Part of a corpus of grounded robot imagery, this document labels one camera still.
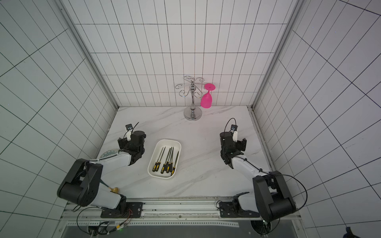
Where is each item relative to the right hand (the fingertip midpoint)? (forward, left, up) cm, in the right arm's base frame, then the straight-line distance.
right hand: (231, 135), depth 89 cm
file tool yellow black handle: (-17, +40, -10) cm, 45 cm away
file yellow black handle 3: (-18, +34, -11) cm, 40 cm away
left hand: (-4, +64, -1) cm, 64 cm away
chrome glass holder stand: (+26, +26, -9) cm, 38 cm away
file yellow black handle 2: (-19, +37, -9) cm, 43 cm away
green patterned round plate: (-13, +76, -6) cm, 77 cm away
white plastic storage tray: (-13, +41, -10) cm, 44 cm away
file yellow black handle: (-17, +45, -10) cm, 49 cm away
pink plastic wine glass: (+25, +16, +7) cm, 30 cm away
